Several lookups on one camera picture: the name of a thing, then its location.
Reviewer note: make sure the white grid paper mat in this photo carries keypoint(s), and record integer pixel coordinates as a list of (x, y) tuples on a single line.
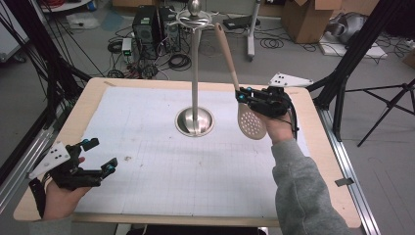
[(163, 182)]

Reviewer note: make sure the silver grey appliance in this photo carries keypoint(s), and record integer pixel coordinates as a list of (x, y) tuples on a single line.
[(347, 27)]

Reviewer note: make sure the aluminium rail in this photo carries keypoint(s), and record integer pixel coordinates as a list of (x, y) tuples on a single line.
[(349, 176), (23, 166)]

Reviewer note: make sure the steel utensil stand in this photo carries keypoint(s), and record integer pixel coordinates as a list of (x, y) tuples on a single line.
[(195, 65)]

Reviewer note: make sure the black tripod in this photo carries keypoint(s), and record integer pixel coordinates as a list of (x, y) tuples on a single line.
[(390, 104)]

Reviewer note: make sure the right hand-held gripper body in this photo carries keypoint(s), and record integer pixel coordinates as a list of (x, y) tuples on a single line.
[(270, 101)]

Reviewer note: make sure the white power box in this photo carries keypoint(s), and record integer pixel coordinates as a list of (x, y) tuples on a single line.
[(126, 49)]

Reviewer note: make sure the black frame strut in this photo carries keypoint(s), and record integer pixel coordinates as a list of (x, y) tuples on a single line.
[(355, 52), (36, 39)]

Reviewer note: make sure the white stand pole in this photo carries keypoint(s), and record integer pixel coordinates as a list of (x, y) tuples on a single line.
[(252, 29)]

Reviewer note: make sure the white flat board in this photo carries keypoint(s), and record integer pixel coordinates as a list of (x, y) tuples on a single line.
[(359, 51)]

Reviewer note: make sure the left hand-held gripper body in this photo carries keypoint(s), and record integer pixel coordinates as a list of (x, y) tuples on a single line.
[(50, 160)]

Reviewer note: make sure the brown cardboard box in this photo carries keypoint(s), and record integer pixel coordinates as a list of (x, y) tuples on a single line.
[(303, 19)]

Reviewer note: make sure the black computer tower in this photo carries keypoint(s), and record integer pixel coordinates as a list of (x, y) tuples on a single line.
[(170, 31), (145, 31)]

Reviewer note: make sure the person's right hand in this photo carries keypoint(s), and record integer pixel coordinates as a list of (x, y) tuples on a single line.
[(279, 129)]

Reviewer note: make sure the beige slotted spoon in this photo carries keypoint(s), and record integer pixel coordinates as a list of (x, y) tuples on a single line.
[(251, 125)]

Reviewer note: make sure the black tape piece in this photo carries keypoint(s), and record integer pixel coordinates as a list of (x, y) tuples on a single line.
[(344, 182)]

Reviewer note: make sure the person's left hand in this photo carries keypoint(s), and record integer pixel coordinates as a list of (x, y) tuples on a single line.
[(60, 200)]

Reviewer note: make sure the black flat device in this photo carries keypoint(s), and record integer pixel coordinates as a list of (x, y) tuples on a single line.
[(239, 22)]

